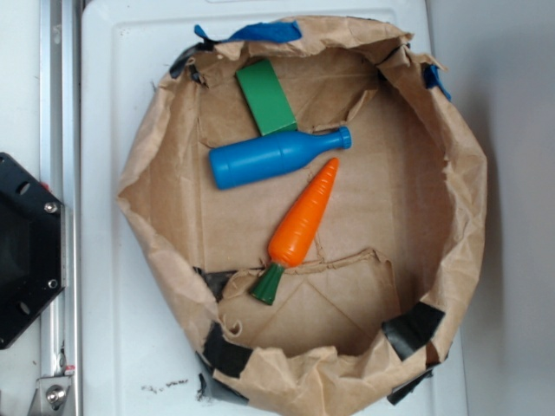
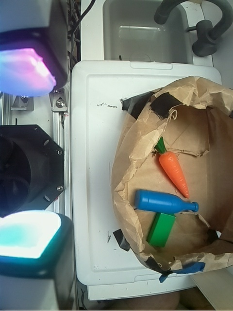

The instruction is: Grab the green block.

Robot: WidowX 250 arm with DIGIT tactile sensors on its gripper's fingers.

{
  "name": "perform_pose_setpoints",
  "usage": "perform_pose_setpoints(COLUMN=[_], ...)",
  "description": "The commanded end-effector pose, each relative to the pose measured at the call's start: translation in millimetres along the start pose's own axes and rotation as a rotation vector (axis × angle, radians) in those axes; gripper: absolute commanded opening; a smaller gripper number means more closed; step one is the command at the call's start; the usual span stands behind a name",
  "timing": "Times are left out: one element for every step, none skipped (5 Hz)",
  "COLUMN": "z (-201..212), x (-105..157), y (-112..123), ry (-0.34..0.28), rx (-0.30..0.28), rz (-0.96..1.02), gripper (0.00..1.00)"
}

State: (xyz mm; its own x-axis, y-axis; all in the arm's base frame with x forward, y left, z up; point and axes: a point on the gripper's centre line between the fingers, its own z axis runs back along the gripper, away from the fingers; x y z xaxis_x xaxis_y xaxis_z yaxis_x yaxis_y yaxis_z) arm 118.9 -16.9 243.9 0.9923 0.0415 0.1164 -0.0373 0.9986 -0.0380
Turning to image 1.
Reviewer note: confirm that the green wooden block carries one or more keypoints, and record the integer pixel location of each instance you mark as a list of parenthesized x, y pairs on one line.
[(266, 98)]

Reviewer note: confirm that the orange toy carrot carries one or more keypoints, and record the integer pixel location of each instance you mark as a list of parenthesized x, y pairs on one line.
[(294, 235)]

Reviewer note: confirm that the brown paper bag bin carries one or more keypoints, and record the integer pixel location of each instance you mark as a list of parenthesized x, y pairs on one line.
[(375, 305)]

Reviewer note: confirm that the blue toy bottle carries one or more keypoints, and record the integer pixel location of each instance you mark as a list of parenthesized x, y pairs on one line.
[(272, 155)]

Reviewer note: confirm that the white plastic tray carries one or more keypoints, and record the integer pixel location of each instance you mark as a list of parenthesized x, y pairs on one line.
[(135, 359)]

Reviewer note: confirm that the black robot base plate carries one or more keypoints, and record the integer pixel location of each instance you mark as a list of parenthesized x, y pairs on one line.
[(31, 249)]

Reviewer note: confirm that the aluminium rail frame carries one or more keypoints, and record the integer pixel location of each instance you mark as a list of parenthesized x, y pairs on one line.
[(59, 387)]

